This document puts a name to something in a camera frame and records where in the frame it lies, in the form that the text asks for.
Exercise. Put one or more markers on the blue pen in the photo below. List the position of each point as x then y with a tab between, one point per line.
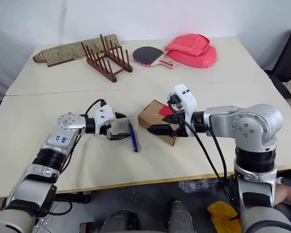
133	137

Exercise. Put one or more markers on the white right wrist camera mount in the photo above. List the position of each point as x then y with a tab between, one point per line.
186	97

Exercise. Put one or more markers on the clear plastic bag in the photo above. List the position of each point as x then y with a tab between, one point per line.
196	185

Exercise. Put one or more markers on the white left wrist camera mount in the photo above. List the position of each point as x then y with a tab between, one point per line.
105	114

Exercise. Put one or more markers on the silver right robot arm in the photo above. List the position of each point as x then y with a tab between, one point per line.
254	136

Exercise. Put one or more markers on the red folded cloth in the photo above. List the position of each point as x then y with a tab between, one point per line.
191	52

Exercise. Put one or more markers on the person's bare forearm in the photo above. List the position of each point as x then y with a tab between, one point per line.
283	194

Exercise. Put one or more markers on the dark wooden dish rack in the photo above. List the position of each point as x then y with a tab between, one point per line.
106	64

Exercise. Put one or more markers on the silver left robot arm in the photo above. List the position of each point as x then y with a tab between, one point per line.
43	155

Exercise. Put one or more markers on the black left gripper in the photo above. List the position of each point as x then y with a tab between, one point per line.
106	129

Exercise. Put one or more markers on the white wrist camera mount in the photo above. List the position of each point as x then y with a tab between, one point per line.
105	114
186	97

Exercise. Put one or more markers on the table tennis paddle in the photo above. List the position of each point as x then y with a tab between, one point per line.
145	54

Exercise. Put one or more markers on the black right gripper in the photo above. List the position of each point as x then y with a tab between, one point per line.
183	129

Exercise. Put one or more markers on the rolled green woven mat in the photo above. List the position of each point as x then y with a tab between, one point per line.
63	52

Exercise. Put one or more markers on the black table base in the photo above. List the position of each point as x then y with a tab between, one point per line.
72	197

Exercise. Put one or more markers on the black chair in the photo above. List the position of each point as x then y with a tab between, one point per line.
288	55

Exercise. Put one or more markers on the brown cardboard box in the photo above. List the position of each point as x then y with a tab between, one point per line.
148	117

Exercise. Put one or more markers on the yellow plastic bag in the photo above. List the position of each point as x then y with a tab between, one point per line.
221	217

